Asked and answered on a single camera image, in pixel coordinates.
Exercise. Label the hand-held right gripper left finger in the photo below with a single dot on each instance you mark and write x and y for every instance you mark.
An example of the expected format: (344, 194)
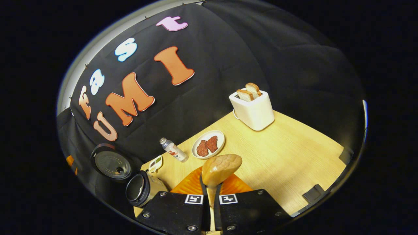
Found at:
(176, 212)

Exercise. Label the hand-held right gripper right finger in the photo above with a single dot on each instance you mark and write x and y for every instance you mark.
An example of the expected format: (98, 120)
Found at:
(248, 212)

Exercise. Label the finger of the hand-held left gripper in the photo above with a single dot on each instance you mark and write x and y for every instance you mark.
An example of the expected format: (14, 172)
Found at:
(70, 161)

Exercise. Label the grey rice cooker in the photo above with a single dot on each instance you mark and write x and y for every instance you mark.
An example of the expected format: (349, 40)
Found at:
(111, 163)

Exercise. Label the wooden spoon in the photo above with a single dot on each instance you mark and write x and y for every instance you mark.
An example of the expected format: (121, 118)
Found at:
(222, 168)

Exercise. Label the white divided condiment tray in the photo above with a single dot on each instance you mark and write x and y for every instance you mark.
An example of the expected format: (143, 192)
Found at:
(155, 164)

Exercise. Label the small clear plastic bottle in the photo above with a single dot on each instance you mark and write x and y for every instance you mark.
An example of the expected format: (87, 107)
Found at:
(174, 151)

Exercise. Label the red meat piece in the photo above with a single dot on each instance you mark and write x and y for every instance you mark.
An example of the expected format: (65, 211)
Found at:
(202, 148)
(212, 144)

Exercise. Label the white round plate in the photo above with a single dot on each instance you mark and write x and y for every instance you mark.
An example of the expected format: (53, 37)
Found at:
(220, 138)

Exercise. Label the white toaster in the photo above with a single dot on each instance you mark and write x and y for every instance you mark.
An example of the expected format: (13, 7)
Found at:
(254, 112)

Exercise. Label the toasted bread slice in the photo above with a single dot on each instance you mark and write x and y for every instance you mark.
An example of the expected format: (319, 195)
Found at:
(254, 88)
(245, 95)

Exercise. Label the black backdrop cloth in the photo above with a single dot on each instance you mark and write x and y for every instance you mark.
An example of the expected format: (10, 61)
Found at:
(228, 49)

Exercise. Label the black table edge bracket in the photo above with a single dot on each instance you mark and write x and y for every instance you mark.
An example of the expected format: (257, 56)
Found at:
(346, 156)
(313, 194)

